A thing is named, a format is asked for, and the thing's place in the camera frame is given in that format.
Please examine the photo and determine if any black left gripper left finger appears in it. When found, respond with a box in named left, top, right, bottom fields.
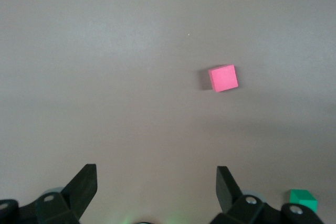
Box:
left=0, top=164, right=98, bottom=224

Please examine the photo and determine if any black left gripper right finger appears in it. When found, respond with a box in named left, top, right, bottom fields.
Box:
left=211, top=166, right=323, bottom=224

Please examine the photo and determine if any green foam cube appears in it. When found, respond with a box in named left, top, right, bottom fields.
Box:
left=288, top=189, right=318, bottom=213

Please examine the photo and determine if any brown table cover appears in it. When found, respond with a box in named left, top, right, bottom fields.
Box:
left=0, top=0, right=336, bottom=224

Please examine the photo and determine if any pink foam cube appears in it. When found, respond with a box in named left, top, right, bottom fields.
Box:
left=208, top=64, right=239, bottom=93

